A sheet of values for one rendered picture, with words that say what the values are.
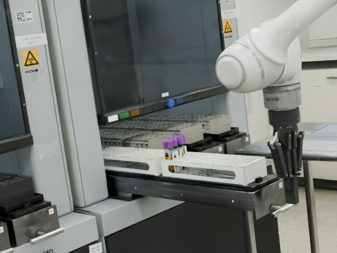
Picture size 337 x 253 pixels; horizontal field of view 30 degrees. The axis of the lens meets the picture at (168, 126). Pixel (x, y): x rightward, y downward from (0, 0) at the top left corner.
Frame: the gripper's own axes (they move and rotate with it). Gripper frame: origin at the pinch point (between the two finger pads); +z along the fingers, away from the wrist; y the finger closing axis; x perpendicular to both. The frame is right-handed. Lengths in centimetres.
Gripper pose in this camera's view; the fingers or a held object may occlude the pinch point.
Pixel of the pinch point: (291, 189)
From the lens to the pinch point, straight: 157.9
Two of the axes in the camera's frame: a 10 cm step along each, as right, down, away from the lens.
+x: 7.1, 0.3, -7.0
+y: -6.9, 2.1, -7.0
